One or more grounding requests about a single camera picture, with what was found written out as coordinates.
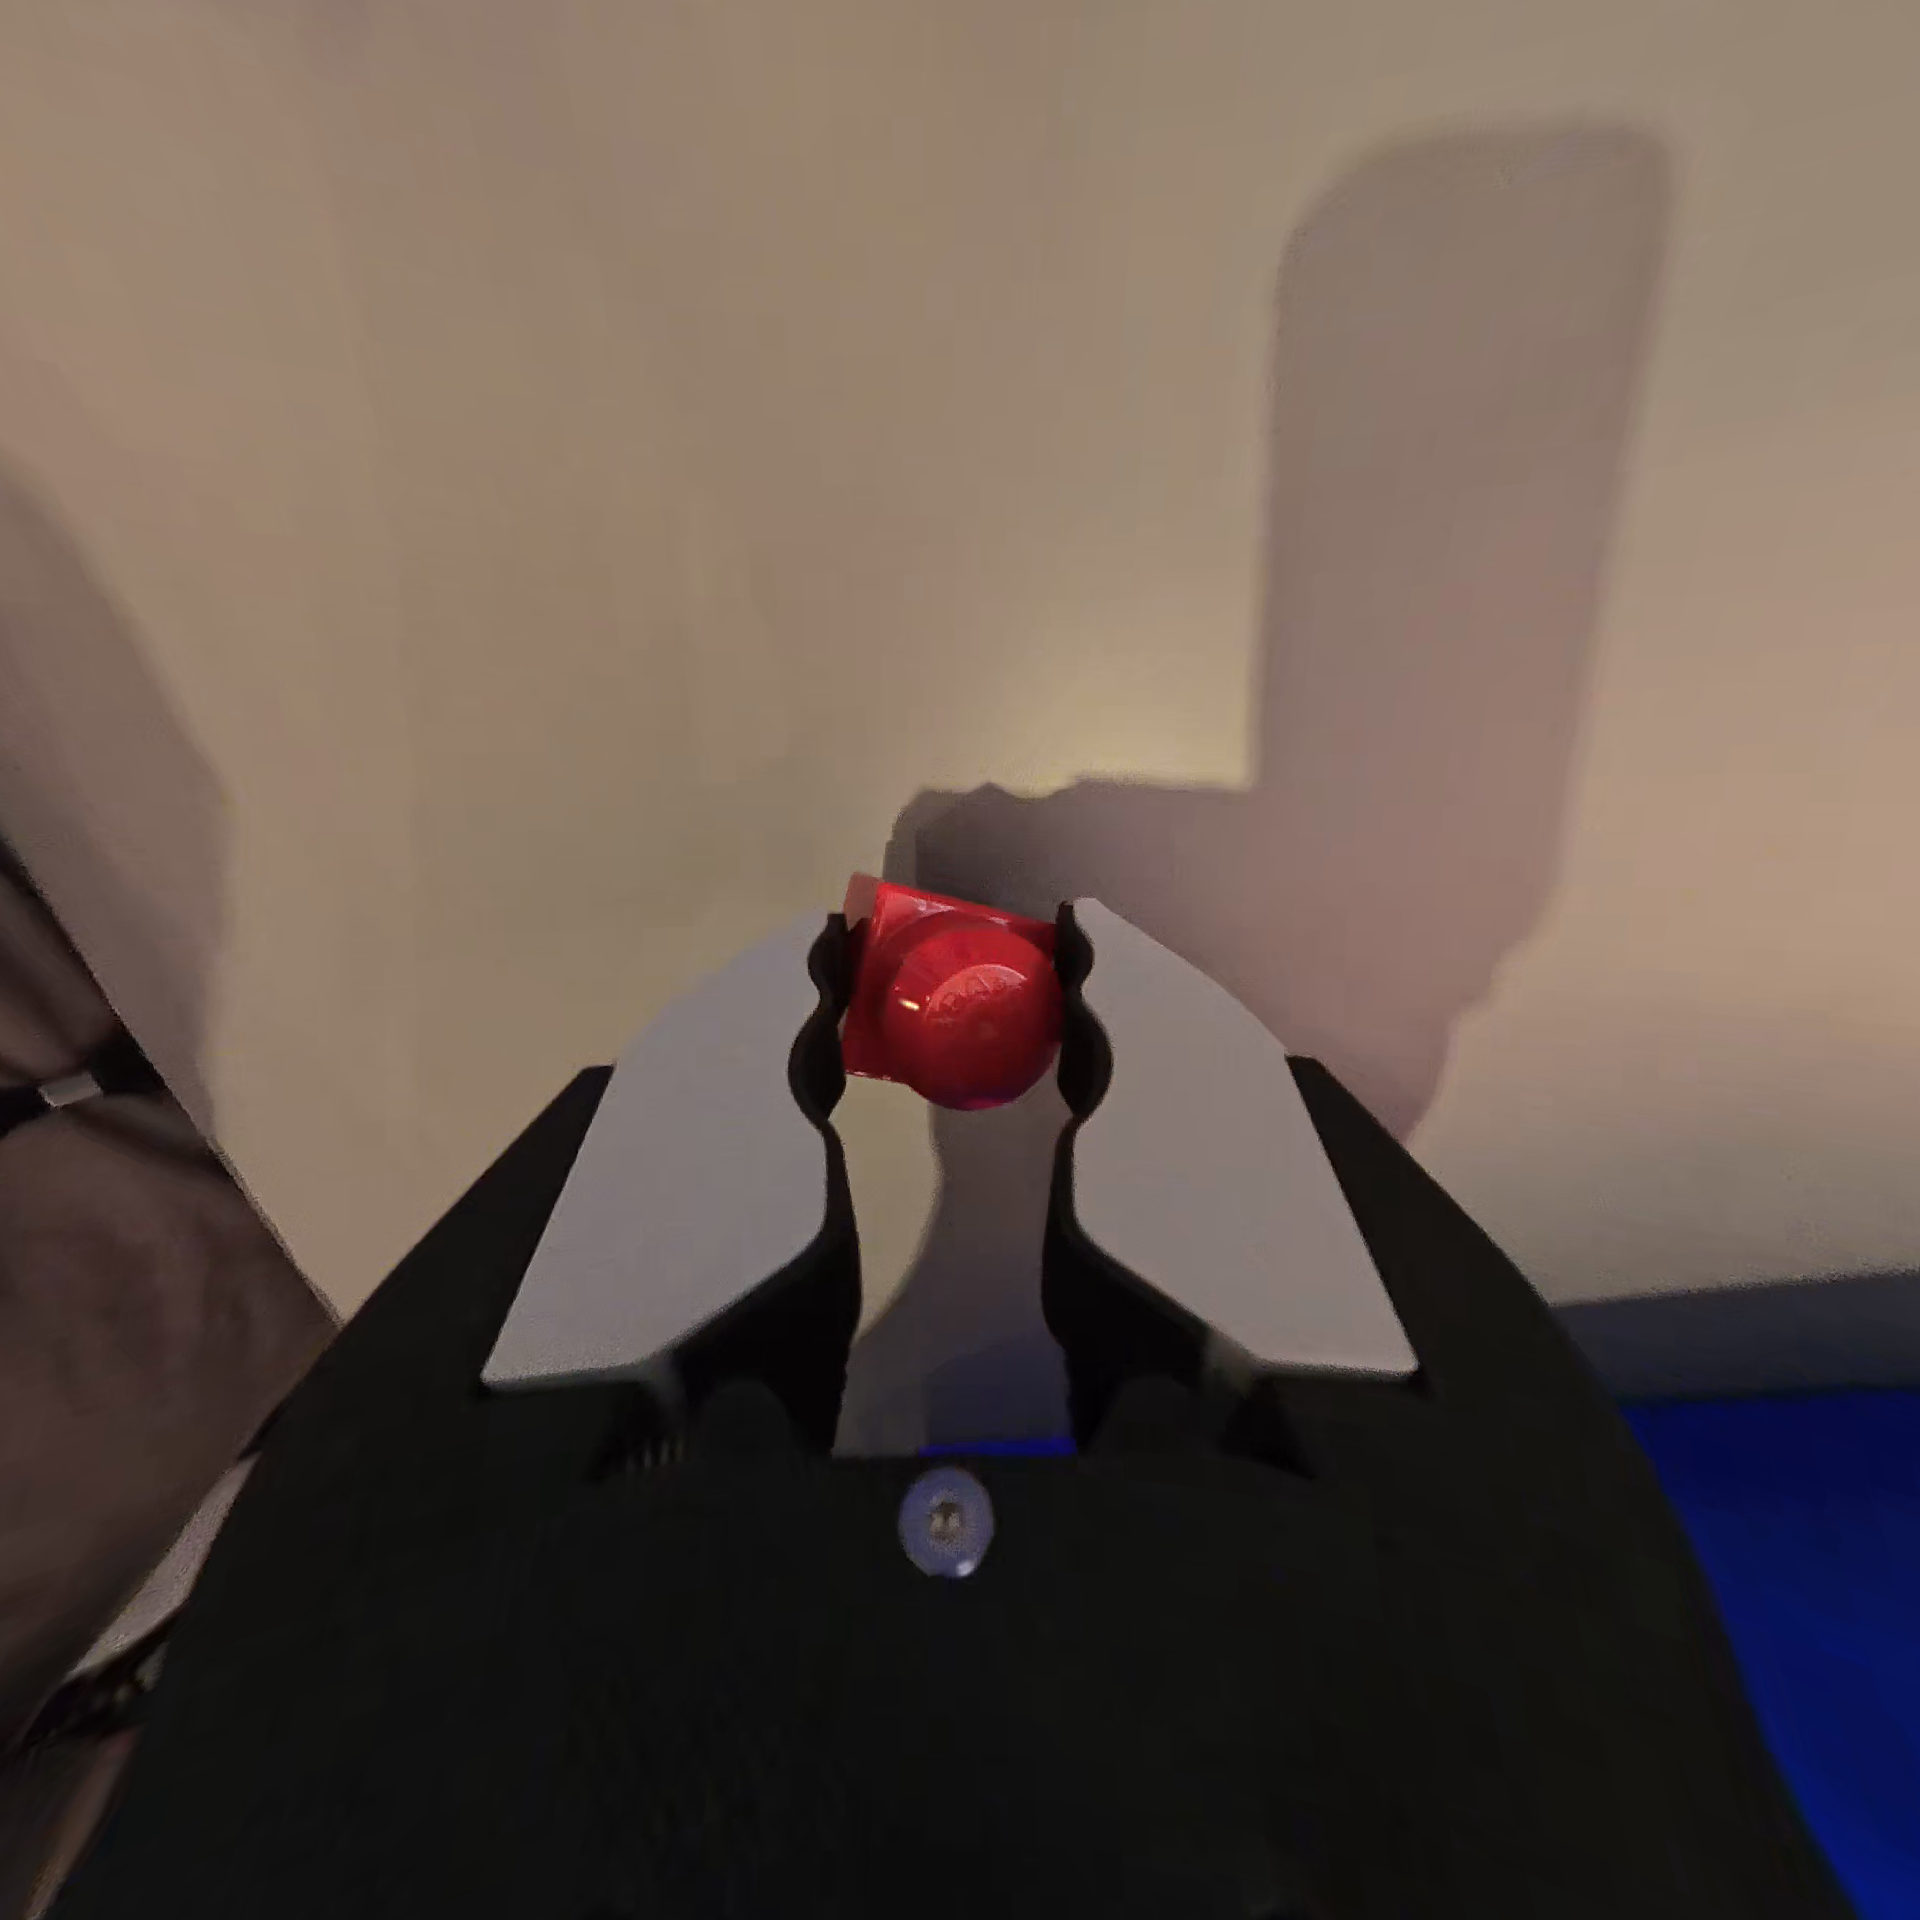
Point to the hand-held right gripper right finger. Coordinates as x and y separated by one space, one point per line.
1231 1201

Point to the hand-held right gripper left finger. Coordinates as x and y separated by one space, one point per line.
674 1201

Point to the red one-stud toy block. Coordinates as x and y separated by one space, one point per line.
953 998

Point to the blue plastic bin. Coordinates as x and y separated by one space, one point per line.
1801 1574

